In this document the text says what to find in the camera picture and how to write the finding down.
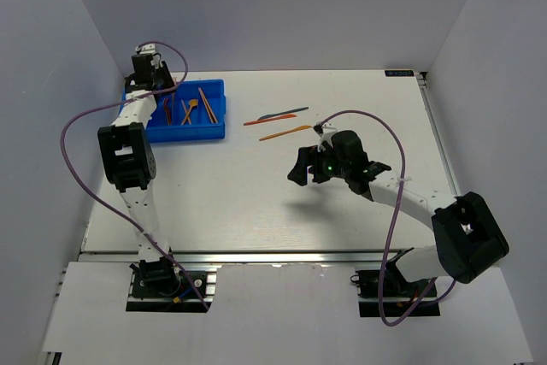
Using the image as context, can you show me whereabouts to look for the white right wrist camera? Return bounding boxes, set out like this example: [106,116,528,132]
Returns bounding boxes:
[313,122,338,152]

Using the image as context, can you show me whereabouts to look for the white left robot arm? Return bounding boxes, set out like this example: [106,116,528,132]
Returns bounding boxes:
[97,50,181,297]

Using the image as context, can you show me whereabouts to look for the red-orange plastic fork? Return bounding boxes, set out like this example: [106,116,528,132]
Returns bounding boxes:
[162,97,172,126]

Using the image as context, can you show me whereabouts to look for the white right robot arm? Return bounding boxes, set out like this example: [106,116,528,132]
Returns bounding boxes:
[288,131,509,296]

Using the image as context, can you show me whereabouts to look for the aluminium table edge rail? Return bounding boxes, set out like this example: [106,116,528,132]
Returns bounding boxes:
[79,249,411,266]

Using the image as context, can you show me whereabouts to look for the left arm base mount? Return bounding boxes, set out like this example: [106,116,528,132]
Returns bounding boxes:
[126,273,207,314]

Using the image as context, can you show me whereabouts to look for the black logo sticker right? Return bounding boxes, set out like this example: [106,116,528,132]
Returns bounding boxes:
[384,69,415,77]

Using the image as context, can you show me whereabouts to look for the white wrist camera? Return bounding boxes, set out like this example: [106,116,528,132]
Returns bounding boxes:
[135,43,157,55]
[313,122,338,152]

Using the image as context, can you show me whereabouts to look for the dark blue plastic knife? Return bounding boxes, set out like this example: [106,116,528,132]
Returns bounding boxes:
[258,106,309,120]

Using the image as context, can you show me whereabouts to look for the orange chopstick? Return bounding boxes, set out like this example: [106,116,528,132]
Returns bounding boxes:
[197,86,218,124]
[197,89,215,123]

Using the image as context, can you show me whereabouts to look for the orange plastic knife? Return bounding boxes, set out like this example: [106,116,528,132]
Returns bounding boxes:
[258,125,312,142]

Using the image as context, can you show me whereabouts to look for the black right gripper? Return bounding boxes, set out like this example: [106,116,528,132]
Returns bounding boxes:
[287,142,350,186]

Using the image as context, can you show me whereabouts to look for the red-orange plastic knife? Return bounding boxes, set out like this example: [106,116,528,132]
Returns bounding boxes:
[243,114,297,127]

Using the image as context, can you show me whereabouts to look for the blue divided plastic tray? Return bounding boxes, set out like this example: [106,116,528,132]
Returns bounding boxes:
[145,79,226,143]

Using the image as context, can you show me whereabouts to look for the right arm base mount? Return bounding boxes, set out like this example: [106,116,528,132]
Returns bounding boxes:
[350,270,440,319]

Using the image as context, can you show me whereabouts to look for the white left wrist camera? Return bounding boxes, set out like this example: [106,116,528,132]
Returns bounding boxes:
[135,43,157,55]

